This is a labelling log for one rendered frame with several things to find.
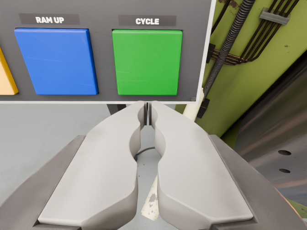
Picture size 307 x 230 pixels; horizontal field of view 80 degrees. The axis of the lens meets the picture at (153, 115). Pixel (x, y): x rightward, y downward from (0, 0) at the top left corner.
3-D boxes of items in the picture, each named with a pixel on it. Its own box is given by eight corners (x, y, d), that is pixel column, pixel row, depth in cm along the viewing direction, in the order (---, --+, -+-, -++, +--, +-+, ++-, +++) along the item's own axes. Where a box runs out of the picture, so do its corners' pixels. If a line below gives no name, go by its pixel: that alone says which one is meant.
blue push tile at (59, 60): (97, 95, 23) (85, 30, 19) (35, 95, 23) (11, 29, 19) (100, 89, 24) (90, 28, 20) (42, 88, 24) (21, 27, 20)
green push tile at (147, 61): (177, 96, 23) (183, 31, 19) (117, 96, 23) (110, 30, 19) (176, 90, 25) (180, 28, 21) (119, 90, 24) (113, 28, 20)
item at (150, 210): (156, 222, 50) (157, 222, 45) (139, 212, 51) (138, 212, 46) (203, 97, 69) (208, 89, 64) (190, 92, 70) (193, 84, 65)
